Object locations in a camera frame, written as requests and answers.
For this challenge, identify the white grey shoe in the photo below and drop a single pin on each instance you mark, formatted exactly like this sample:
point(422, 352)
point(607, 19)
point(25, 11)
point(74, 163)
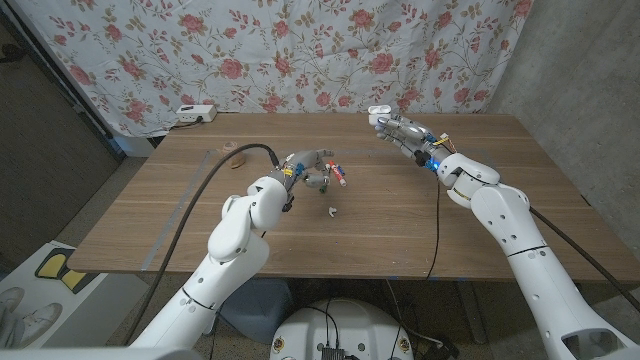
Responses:
point(40, 320)
point(10, 300)

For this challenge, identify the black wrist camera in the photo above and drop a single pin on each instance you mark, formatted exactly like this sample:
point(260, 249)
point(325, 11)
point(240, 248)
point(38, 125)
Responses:
point(288, 204)
point(421, 159)

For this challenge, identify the white AirPods case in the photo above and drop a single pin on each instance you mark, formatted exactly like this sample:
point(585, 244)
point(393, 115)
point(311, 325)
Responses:
point(378, 114)

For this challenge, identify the black power adapter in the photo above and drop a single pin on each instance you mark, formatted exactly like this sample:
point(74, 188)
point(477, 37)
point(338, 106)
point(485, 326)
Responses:
point(442, 349)

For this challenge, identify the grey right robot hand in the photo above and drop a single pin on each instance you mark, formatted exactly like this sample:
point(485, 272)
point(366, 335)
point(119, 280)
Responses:
point(415, 137)

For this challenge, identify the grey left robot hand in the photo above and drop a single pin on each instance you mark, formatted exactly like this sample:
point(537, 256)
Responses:
point(302, 165)

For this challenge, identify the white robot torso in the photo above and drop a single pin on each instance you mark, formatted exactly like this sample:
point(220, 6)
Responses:
point(350, 330)

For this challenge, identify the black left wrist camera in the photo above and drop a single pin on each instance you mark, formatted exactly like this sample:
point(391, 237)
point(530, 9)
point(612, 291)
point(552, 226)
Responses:
point(288, 204)

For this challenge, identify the tan thread spool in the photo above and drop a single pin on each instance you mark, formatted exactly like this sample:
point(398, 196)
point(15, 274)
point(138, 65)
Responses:
point(231, 151)

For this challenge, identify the white AirPod earbud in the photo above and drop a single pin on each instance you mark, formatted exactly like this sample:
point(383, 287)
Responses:
point(332, 212)

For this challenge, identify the blue marker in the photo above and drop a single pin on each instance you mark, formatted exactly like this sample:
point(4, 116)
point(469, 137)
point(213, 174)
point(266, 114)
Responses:
point(342, 170)

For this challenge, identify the black frame bar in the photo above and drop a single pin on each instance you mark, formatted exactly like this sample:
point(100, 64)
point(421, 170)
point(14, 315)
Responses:
point(57, 80)

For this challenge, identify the grey table leg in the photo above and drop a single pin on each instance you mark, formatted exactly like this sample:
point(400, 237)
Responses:
point(472, 312)

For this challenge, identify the white power strip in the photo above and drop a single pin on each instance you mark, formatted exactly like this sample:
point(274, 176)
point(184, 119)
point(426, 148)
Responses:
point(196, 113)

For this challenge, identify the white yellow black floor mat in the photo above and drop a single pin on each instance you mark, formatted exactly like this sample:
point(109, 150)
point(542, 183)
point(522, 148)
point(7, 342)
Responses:
point(52, 265)

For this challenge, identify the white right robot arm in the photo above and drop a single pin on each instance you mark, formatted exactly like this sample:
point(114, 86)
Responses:
point(530, 260)

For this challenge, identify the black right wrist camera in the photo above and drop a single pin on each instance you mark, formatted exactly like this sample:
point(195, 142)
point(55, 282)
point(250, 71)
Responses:
point(421, 159)

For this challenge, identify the floral backdrop cloth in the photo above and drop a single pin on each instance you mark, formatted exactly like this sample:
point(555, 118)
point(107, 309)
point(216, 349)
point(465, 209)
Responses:
point(300, 50)

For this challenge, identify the blue-grey bin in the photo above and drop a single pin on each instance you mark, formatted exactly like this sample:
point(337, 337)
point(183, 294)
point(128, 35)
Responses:
point(265, 310)

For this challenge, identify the red Expo marker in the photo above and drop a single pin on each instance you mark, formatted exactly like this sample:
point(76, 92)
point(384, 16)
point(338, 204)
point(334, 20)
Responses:
point(339, 175)

